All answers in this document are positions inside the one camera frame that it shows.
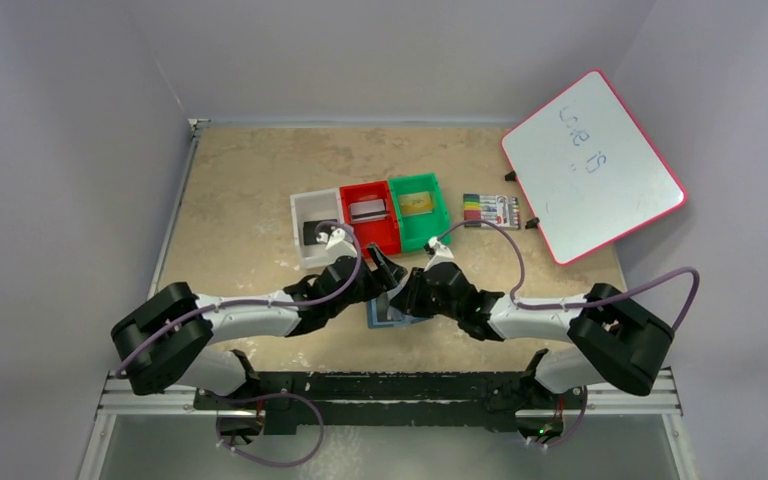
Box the blue card holder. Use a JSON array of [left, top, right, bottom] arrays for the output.
[[366, 294, 428, 329]]

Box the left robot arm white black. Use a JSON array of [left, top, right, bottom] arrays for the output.
[[111, 244, 408, 395]]

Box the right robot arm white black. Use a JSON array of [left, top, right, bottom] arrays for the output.
[[388, 262, 675, 396]]

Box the white grey card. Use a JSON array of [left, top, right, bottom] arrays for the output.
[[349, 198, 388, 224]]

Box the gold card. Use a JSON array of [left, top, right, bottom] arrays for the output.
[[397, 191, 434, 217]]

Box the black card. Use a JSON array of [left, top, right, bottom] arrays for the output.
[[302, 219, 338, 246]]

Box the red plastic bin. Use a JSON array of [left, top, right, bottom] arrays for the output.
[[339, 181, 402, 255]]

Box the green plastic bin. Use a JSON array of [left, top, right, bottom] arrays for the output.
[[388, 173, 451, 252]]

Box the marker pen pack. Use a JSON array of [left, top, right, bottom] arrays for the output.
[[462, 193, 521, 230]]

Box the white plastic bin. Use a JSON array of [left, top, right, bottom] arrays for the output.
[[290, 188, 344, 269]]

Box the black whiteboard clip lower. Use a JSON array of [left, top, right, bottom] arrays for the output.
[[523, 217, 540, 230]]

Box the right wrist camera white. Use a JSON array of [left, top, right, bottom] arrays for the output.
[[424, 237, 455, 270]]

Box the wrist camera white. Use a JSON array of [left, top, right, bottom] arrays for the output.
[[317, 225, 357, 263], [424, 237, 455, 270]]

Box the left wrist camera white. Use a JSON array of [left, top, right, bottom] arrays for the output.
[[317, 225, 357, 263]]

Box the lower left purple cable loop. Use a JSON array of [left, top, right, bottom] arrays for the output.
[[214, 392, 326, 469]]

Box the purple cable loop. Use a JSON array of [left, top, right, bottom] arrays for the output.
[[524, 387, 589, 452], [214, 392, 326, 469]]

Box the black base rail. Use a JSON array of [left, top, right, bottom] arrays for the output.
[[194, 371, 583, 435]]

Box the whiteboard with pink frame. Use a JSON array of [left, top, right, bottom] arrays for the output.
[[501, 70, 687, 265]]

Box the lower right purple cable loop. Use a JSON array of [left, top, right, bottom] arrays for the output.
[[524, 387, 589, 452]]

